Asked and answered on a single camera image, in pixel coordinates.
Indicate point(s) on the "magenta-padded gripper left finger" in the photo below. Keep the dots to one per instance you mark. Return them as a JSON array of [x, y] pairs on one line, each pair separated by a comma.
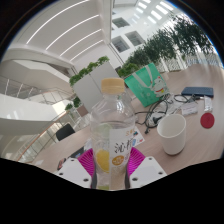
[[78, 168]]

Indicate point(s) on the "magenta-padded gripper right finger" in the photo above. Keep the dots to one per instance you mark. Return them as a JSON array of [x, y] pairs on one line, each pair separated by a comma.
[[143, 170]]

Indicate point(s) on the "clear drink bottle yellow cap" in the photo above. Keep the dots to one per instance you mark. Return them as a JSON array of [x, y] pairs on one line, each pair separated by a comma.
[[111, 133]]

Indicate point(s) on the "black chair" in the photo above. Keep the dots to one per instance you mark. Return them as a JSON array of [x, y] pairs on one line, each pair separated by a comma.
[[65, 131]]

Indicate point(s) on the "white mug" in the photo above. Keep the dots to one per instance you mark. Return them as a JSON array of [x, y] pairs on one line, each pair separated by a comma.
[[172, 134]]

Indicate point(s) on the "flat round red coaster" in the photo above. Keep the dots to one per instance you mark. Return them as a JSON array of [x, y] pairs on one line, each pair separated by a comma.
[[207, 119]]

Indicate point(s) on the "green tote bag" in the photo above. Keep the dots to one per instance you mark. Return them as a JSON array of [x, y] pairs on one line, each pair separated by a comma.
[[146, 86]]

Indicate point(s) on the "white cabinet with plants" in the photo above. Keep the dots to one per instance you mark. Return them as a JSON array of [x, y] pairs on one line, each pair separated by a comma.
[[91, 81]]

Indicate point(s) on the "small white packet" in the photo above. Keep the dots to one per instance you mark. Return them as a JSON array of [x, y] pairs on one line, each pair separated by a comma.
[[208, 103]]

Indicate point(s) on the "dark blue keyboard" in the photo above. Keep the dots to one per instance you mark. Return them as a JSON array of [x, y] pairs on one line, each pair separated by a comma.
[[197, 91]]

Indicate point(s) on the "row of green plants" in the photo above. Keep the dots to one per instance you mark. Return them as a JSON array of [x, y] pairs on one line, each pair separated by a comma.
[[166, 46]]

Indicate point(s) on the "ceiling light strips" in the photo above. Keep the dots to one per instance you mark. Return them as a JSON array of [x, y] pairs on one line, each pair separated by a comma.
[[66, 31]]

